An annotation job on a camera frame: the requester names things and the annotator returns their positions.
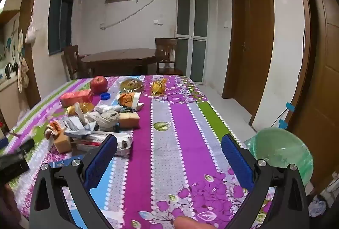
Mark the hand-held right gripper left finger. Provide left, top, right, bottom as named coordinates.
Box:
left=29, top=134, right=118, bottom=229

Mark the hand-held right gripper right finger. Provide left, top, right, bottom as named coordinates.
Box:
left=221, top=134, right=310, bottom=229

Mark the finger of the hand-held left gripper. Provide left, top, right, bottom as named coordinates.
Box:
left=16, top=138, right=35, bottom=155

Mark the white red printed carton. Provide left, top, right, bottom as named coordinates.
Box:
left=75, top=131, right=133, bottom=156

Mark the orange white wrapper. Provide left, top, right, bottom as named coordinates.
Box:
left=44, top=120, right=67, bottom=139

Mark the yellow sponge block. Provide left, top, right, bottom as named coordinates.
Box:
left=54, top=130, right=72, bottom=153
left=118, top=112, right=140, bottom=129

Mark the white cloth wad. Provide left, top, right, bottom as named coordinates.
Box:
left=86, top=110, right=119, bottom=132

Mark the white blue paper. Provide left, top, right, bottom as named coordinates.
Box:
left=62, top=116, right=97, bottom=137

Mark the green lined trash bin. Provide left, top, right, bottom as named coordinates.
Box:
left=244, top=127, right=314, bottom=190

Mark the white tissue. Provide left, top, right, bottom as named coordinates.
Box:
left=94, top=103, right=117, bottom=114

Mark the yellow gold foil wrapper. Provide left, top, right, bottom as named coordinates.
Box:
left=66, top=102, right=94, bottom=116

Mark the orange white carton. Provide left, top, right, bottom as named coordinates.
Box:
left=116, top=92, right=145, bottom=110

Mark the person's left forearm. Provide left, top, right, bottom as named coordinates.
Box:
left=0, top=184, right=23, bottom=229

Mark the person's right hand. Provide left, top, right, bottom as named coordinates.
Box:
left=173, top=216, right=212, bottom=229

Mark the floral striped tablecloth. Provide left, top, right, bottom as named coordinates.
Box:
left=0, top=75, right=276, bottom=229

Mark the orange red carton box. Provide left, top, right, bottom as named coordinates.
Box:
left=60, top=91, right=93, bottom=108

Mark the beige hanging cloth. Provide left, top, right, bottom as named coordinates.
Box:
left=17, top=57, right=29, bottom=92

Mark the black electric kettle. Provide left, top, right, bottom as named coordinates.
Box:
left=5, top=62, right=15, bottom=79

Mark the red apple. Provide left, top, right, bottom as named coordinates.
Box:
left=90, top=76, right=108, bottom=94

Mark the bread in clear packet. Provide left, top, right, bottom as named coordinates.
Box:
left=120, top=78, right=145, bottom=93

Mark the white blue crumpled cloth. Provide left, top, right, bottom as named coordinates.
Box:
left=308, top=194, right=327, bottom=217

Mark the gold foil candy packet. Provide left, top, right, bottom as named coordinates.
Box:
left=151, top=78, right=167, bottom=95

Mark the dark wooden chair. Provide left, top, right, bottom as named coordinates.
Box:
left=154, top=38, right=184, bottom=76
left=61, top=45, right=90, bottom=80

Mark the dark wooden dining table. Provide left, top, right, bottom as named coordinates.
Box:
left=81, top=48, right=166, bottom=77

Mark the white hanging plastic bag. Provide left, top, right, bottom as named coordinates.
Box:
left=25, top=9, right=38, bottom=43

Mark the plain brown wooden door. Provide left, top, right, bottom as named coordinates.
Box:
left=222, top=0, right=276, bottom=126

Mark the dark window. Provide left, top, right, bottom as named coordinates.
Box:
left=48, top=0, right=76, bottom=56

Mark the frosted glass double door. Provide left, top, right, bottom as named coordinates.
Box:
left=176, top=0, right=210, bottom=85

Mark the white wall panel box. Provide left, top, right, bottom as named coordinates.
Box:
left=324, top=169, right=339, bottom=194

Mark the black power cable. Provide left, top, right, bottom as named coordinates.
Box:
left=271, top=25, right=308, bottom=126

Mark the brown door with handle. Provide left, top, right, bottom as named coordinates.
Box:
left=287, top=0, right=339, bottom=192

